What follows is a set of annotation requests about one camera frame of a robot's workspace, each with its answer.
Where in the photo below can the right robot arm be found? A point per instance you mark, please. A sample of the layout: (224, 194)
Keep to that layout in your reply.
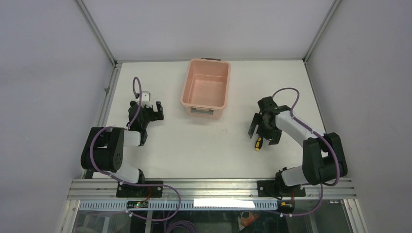
(323, 158)

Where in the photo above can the pink plastic bin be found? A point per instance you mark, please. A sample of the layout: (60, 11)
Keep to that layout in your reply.
(206, 86)

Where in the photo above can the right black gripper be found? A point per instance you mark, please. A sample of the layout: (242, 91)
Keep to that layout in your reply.
(266, 127)

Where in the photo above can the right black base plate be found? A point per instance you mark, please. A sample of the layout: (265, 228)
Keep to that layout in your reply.
(278, 190)

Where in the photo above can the orange object below table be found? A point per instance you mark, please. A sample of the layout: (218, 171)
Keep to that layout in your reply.
(246, 218)

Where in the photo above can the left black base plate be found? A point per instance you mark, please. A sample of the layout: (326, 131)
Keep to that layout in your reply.
(154, 190)

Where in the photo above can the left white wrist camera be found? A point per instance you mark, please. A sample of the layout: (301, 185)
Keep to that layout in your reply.
(144, 99)

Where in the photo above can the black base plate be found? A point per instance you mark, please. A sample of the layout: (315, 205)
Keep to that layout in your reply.
(154, 190)
(278, 190)

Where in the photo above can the white slotted cable duct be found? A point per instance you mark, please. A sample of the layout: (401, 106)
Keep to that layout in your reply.
(183, 205)

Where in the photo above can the yellow black screwdriver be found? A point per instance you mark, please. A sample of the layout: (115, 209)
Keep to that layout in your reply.
(258, 144)

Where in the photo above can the aluminium mounting rail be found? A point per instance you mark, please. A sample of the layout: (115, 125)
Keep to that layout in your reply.
(106, 189)

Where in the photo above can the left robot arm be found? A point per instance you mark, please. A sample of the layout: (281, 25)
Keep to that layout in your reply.
(103, 150)

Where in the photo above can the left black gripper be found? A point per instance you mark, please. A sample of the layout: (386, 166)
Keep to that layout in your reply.
(147, 111)

